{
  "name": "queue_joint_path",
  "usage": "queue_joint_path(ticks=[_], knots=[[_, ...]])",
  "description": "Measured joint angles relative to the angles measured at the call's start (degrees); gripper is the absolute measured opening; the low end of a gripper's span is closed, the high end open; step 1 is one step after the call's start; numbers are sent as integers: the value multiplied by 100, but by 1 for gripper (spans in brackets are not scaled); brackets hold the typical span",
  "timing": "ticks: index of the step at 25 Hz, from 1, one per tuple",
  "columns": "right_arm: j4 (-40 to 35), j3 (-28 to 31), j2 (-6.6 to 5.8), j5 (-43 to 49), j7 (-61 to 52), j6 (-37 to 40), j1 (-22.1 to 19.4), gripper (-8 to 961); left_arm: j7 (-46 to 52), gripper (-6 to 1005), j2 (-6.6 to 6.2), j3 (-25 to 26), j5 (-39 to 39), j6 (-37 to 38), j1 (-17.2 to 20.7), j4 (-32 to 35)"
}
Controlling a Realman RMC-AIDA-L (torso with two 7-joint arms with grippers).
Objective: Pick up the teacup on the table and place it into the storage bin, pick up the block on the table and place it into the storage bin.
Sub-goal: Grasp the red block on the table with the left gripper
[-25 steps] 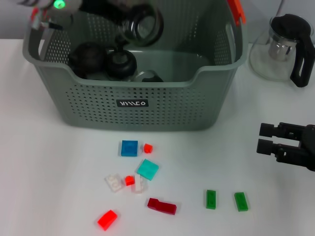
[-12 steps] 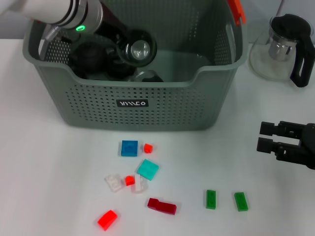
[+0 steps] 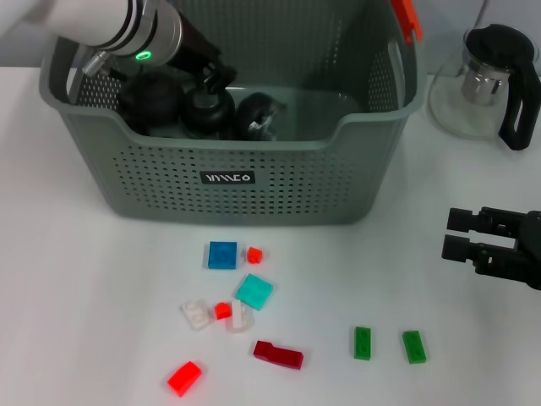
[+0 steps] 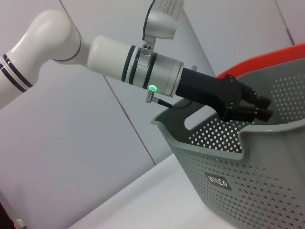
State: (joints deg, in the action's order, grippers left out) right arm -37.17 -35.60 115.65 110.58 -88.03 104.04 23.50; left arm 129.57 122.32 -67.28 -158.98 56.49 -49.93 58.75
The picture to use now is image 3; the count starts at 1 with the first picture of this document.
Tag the teal square brick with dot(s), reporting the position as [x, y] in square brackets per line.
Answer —
[253, 292]

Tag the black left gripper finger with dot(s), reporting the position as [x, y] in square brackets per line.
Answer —
[207, 82]
[226, 74]

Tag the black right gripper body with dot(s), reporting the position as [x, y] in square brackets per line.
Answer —
[531, 249]

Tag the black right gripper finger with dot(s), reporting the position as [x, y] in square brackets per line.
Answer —
[484, 221]
[488, 259]

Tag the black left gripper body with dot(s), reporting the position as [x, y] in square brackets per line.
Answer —
[198, 46]

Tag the blue square brick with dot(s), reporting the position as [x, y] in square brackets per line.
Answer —
[222, 255]

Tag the white square brick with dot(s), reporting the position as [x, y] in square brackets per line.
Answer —
[196, 315]

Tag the white narrow brick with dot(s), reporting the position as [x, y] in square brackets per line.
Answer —
[240, 319]

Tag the bright red slope brick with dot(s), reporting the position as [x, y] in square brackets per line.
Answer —
[184, 378]

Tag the gray perforated storage bin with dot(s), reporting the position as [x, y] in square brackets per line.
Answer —
[296, 182]

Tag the dark red long brick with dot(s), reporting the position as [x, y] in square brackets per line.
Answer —
[281, 356]

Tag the glass teacup with black holder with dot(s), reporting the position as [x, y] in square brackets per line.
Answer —
[209, 112]
[258, 114]

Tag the glass pitcher with black lid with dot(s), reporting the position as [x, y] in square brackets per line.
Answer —
[498, 46]

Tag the green rectangular brick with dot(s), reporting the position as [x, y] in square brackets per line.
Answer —
[363, 342]
[415, 347]

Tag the black ceramic teapot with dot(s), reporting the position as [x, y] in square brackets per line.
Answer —
[148, 101]

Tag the small orange-red brick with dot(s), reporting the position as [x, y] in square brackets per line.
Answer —
[255, 255]
[222, 311]

